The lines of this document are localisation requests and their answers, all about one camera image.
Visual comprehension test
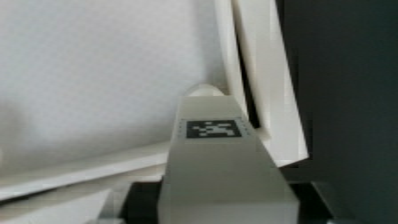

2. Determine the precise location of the white U-shaped fence frame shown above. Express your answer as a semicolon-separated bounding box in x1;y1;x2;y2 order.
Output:
0;165;165;224

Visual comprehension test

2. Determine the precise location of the white desk leg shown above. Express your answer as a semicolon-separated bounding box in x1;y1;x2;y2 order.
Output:
158;84;300;224

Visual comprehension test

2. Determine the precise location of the white desk top tray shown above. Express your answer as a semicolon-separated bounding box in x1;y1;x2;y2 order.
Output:
0;0;309;203

